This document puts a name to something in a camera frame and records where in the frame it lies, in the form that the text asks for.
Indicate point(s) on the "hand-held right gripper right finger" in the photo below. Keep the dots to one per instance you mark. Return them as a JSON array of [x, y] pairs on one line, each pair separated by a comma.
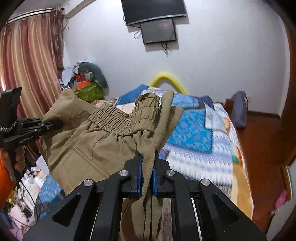
[[155, 180]]

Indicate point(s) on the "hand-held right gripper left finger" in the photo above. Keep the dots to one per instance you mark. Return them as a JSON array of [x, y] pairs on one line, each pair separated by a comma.
[[139, 176]]

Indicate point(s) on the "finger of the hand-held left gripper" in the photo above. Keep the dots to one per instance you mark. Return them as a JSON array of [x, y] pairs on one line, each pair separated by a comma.
[[34, 121], [52, 129]]

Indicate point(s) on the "khaki pants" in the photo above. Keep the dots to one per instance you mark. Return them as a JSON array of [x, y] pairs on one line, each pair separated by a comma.
[[92, 143]]

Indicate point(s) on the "person's left forearm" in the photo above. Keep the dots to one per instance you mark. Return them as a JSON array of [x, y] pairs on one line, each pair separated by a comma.
[[5, 180]]

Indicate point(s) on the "person's left hand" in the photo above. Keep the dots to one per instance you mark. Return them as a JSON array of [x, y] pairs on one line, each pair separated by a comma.
[[20, 160]]

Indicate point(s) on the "striped pink curtain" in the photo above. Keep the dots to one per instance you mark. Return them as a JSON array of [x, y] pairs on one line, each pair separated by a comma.
[[30, 60]]

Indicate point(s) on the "orange box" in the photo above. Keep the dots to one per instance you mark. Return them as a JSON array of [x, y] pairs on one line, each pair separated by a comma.
[[83, 82]]

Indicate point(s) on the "striped orange cloth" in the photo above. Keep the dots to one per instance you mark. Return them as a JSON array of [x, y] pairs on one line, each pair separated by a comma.
[[105, 102]]

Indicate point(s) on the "patchwork blanket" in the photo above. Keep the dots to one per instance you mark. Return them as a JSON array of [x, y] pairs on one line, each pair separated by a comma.
[[196, 129]]

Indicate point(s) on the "yellow foam arch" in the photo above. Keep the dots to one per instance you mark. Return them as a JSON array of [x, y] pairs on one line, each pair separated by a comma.
[[161, 76]]

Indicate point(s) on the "wooden bedpost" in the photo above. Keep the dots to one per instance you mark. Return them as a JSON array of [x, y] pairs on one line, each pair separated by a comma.
[[229, 106]]

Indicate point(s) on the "dark blue bag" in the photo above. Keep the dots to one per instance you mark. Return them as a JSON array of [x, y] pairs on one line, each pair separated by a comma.
[[239, 111]]

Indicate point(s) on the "white air conditioner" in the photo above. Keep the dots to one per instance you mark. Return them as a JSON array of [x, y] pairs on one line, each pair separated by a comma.
[[78, 9]]

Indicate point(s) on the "pink cloth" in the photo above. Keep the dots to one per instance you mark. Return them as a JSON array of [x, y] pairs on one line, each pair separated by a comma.
[[281, 200]]

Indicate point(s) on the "small black monitor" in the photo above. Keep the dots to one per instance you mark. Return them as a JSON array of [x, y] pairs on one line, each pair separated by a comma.
[[158, 32]]

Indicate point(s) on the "wooden door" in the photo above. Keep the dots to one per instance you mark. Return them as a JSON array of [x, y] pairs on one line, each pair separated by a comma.
[[290, 92]]

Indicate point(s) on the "white curtain rail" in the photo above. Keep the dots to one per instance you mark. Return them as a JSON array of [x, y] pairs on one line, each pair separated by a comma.
[[27, 15]]

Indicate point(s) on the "black wall television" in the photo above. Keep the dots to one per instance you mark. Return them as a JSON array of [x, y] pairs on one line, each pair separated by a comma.
[[152, 9]]

